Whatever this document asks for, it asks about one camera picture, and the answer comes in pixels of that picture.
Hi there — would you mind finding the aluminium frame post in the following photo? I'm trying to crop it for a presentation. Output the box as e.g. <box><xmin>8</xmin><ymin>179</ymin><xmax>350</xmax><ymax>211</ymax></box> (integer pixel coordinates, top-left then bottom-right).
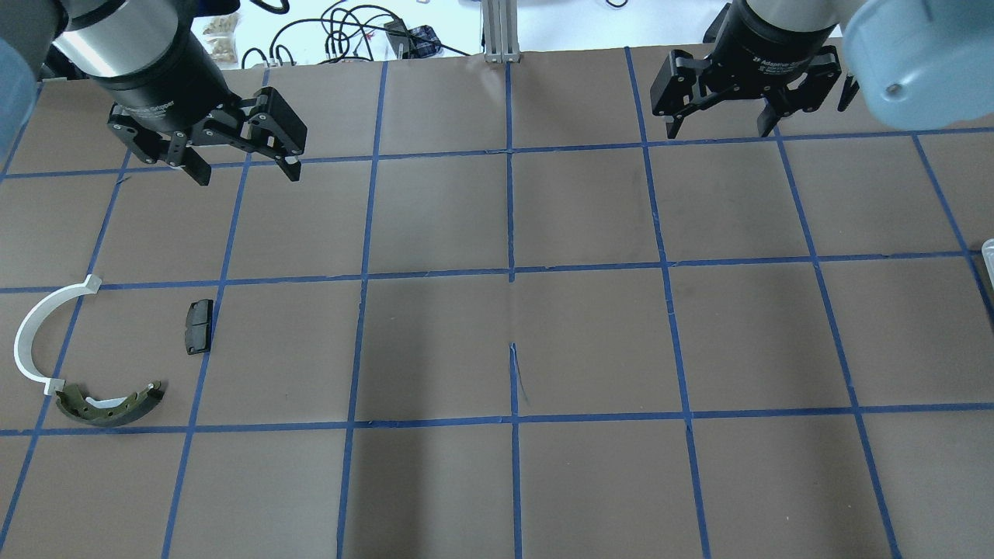
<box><xmin>480</xmin><ymin>0</ymin><xmax>521</xmax><ymax>64</ymax></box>

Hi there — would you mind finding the black cable bundle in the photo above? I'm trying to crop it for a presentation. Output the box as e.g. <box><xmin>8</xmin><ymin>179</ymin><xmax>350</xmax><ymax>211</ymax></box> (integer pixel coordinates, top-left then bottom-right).
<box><xmin>241</xmin><ymin>0</ymin><xmax>471</xmax><ymax>69</ymax></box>

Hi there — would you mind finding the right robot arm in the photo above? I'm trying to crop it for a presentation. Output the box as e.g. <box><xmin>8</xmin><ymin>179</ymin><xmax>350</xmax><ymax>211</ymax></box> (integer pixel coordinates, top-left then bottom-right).
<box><xmin>650</xmin><ymin>1</ymin><xmax>993</xmax><ymax>139</ymax></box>

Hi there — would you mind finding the silver ribbed metal tray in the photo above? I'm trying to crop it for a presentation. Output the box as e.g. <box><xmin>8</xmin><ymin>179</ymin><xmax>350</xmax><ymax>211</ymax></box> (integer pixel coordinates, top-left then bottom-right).
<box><xmin>980</xmin><ymin>238</ymin><xmax>994</xmax><ymax>287</ymax></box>

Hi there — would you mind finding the white curved plastic bracket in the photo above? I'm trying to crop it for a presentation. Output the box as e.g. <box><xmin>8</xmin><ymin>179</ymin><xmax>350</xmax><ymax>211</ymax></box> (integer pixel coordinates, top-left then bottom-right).
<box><xmin>13</xmin><ymin>275</ymin><xmax>103</xmax><ymax>396</ymax></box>

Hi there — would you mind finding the olive green brake shoe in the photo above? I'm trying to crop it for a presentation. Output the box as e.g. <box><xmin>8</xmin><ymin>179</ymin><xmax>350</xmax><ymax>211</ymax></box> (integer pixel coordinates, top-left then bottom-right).
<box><xmin>54</xmin><ymin>381</ymin><xmax>165</xmax><ymax>429</ymax></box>

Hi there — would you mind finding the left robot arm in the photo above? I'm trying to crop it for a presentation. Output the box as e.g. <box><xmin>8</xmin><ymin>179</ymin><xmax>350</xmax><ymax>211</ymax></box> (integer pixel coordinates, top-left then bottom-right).
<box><xmin>2</xmin><ymin>1</ymin><xmax>308</xmax><ymax>186</ymax></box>

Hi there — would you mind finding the bag of wooden pieces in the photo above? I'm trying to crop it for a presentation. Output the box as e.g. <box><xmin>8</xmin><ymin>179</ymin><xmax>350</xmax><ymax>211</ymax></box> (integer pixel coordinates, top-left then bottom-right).
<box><xmin>201</xmin><ymin>12</ymin><xmax>239</xmax><ymax>66</ymax></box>

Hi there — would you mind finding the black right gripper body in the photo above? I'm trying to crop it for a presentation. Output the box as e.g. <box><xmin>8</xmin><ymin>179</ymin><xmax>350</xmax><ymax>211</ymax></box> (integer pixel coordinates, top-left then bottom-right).
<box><xmin>711</xmin><ymin>4</ymin><xmax>831</xmax><ymax>99</ymax></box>

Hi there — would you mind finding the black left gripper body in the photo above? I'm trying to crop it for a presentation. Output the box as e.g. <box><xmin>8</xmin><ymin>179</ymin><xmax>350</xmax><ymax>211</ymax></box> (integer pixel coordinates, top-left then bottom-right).
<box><xmin>107</xmin><ymin>47</ymin><xmax>244</xmax><ymax>153</ymax></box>

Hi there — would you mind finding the dark grey brake pad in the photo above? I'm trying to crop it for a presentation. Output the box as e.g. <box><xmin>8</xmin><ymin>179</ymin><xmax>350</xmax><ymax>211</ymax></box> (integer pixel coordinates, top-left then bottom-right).
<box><xmin>184</xmin><ymin>300</ymin><xmax>214</xmax><ymax>355</ymax></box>

